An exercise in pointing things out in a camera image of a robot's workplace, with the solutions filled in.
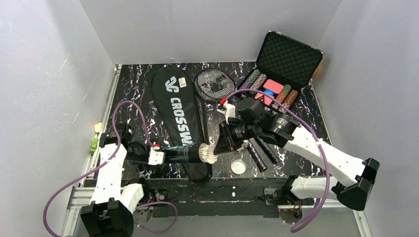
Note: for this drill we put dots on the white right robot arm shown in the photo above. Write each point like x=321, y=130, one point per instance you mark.
x=351, y=179

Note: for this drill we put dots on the black racket cover bag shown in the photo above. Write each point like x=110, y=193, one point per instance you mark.
x=176, y=101

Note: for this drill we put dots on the white tube lid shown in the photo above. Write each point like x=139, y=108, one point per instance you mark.
x=238, y=167

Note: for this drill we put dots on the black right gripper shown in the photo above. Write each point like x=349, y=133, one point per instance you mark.
x=227, y=136

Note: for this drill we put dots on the blue dealer chip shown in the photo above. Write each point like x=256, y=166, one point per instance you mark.
x=268, y=93

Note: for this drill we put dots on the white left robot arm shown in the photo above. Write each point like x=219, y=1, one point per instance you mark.
x=111, y=208

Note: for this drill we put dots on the pink card deck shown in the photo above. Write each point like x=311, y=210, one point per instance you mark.
x=271, y=85

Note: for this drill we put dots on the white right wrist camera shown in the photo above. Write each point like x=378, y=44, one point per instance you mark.
x=229, y=110

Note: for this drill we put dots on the green clip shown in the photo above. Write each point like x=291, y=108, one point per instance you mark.
x=93, y=146

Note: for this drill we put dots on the white feather shuttlecock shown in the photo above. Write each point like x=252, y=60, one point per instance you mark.
x=206, y=153

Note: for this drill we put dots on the clear shuttlecock tube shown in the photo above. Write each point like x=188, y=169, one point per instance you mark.
x=182, y=154

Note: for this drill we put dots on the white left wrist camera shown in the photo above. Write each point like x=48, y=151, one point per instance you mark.
x=156, y=156

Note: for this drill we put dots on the poker chip row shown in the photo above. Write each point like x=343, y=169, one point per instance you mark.
x=259, y=82
x=282, y=96
x=251, y=79
x=290, y=99

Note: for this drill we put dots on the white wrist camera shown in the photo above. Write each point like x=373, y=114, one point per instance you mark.
x=229, y=110
x=156, y=156

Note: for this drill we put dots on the black poker chip case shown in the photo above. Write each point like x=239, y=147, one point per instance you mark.
x=287, y=61

